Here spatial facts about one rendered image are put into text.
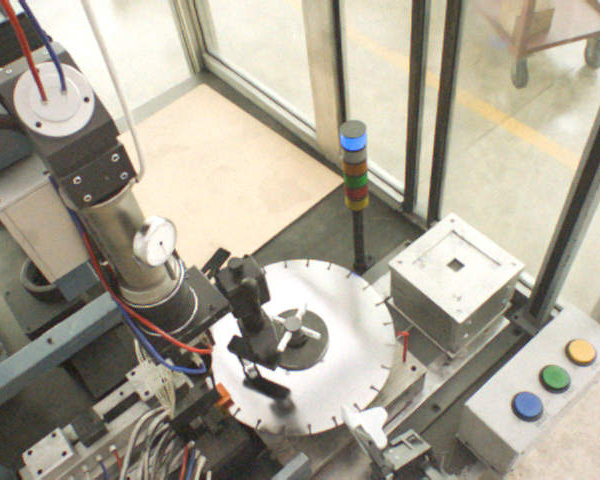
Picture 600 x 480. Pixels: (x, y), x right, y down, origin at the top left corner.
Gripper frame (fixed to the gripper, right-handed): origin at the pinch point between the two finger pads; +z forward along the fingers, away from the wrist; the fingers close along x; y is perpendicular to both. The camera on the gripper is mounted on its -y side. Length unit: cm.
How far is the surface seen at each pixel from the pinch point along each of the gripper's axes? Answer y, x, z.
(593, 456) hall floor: 71, -82, 37
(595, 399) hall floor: 84, -75, 47
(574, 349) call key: 39.2, -2.3, -7.2
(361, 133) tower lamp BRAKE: 25, 42, 14
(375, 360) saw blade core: 9.3, 9.3, 2.8
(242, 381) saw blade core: -10.9, 14.0, 10.0
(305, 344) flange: 1.0, 14.8, 8.9
